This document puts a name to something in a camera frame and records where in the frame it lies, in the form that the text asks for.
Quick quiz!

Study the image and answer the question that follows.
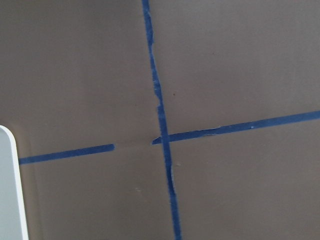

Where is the pale green bear tray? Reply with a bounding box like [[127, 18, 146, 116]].
[[0, 125, 29, 240]]

